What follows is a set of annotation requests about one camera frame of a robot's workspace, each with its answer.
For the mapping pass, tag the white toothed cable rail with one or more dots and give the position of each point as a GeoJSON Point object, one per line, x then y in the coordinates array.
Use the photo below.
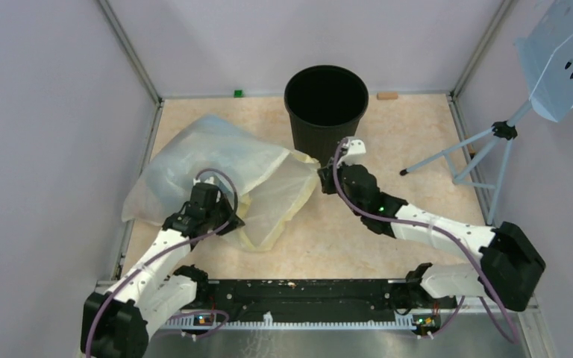
{"type": "Point", "coordinates": [404, 322]}

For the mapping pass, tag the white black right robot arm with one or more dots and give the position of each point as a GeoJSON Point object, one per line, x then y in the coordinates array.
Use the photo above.
{"type": "Point", "coordinates": [499, 263]}

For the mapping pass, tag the small tan wooden block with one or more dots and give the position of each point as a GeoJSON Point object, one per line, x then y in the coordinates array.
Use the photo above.
{"type": "Point", "coordinates": [387, 96]}

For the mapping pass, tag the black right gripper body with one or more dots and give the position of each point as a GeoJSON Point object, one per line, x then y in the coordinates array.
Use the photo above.
{"type": "Point", "coordinates": [329, 186]}

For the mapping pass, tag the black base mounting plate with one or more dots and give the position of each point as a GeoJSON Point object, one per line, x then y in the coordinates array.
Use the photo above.
{"type": "Point", "coordinates": [315, 301]}

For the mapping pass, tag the perforated light blue metal panel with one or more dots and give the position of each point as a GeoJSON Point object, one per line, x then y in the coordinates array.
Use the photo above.
{"type": "Point", "coordinates": [546, 58]}

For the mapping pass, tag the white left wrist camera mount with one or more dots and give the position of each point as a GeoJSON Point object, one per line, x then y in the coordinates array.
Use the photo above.
{"type": "Point", "coordinates": [206, 182]}

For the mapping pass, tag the light blue tripod stand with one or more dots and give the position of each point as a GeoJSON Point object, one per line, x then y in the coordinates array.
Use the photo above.
{"type": "Point", "coordinates": [502, 131]}

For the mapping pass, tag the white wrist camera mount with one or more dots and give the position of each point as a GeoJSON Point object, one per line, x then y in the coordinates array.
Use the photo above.
{"type": "Point", "coordinates": [351, 150]}
{"type": "Point", "coordinates": [206, 182]}

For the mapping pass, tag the black ribbed trash bin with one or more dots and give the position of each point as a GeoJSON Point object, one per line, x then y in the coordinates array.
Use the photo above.
{"type": "Point", "coordinates": [325, 104]}

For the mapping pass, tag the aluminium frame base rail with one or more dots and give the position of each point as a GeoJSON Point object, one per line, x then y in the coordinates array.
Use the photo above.
{"type": "Point", "coordinates": [514, 324]}

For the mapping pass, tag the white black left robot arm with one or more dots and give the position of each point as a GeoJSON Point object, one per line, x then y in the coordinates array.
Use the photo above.
{"type": "Point", "coordinates": [122, 320]}

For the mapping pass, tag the large translucent yellowish trash bag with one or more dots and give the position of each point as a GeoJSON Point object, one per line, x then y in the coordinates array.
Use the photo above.
{"type": "Point", "coordinates": [272, 182]}

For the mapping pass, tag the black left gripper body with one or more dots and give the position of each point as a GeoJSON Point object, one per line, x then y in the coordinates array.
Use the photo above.
{"type": "Point", "coordinates": [220, 215]}

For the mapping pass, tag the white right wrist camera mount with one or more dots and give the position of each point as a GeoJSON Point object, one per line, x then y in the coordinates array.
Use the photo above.
{"type": "Point", "coordinates": [351, 150]}

